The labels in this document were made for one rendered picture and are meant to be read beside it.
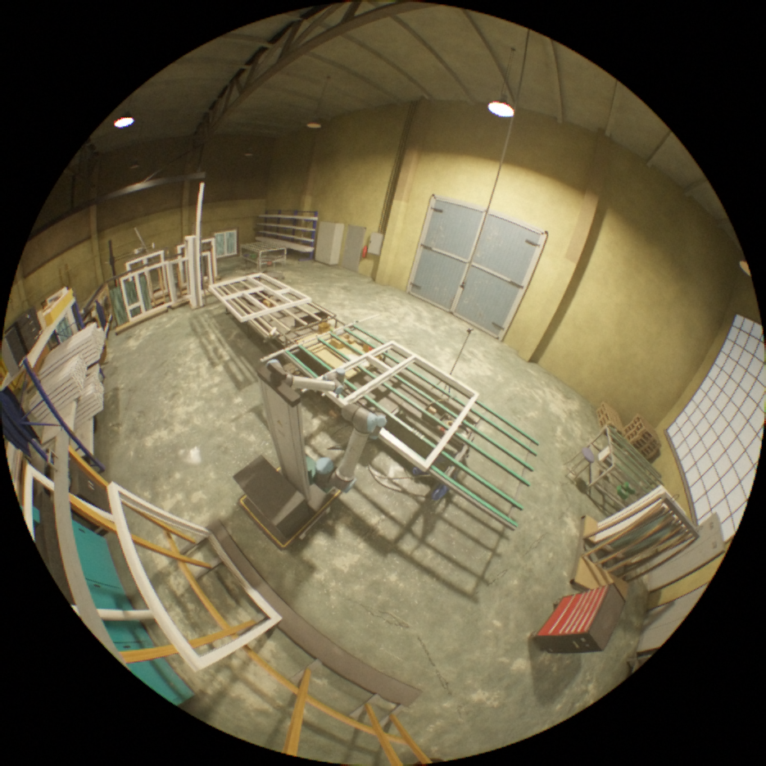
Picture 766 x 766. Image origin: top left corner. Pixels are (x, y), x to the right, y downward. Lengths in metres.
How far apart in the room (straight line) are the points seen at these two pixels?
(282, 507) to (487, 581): 2.44
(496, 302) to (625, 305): 4.41
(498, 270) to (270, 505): 7.81
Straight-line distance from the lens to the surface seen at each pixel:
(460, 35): 7.72
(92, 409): 4.68
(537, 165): 8.63
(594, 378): 8.63
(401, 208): 9.17
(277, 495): 1.94
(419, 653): 2.91
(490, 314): 8.05
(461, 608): 3.01
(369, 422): 1.45
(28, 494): 3.03
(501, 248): 7.90
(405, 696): 3.03
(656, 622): 6.70
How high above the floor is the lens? 2.62
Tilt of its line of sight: 39 degrees down
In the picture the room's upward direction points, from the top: 15 degrees clockwise
